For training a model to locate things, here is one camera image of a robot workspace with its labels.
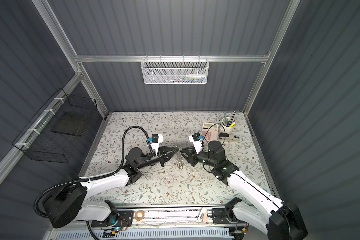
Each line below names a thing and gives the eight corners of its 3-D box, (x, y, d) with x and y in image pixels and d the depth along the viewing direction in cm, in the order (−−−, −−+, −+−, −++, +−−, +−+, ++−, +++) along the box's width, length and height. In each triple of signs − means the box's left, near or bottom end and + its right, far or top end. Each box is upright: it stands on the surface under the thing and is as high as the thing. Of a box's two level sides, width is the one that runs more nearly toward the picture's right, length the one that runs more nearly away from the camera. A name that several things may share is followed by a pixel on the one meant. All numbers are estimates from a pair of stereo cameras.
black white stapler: (218, 142, 104) (220, 139, 101) (217, 136, 108) (218, 132, 105) (238, 142, 104) (240, 139, 101) (236, 136, 108) (238, 132, 105)
